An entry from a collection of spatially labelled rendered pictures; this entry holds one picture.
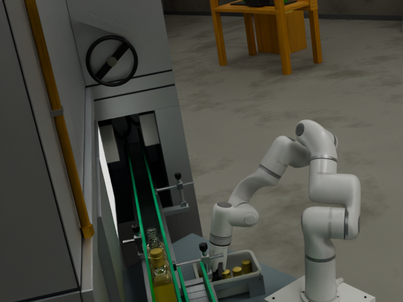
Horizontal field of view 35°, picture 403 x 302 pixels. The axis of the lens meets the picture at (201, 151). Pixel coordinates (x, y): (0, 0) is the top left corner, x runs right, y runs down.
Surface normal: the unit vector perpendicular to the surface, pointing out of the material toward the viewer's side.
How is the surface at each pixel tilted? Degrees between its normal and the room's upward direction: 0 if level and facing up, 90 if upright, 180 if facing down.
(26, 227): 90
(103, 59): 90
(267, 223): 0
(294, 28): 90
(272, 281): 0
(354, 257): 0
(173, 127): 90
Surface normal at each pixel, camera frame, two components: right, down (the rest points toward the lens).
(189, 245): -0.16, -0.92
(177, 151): 0.16, 0.33
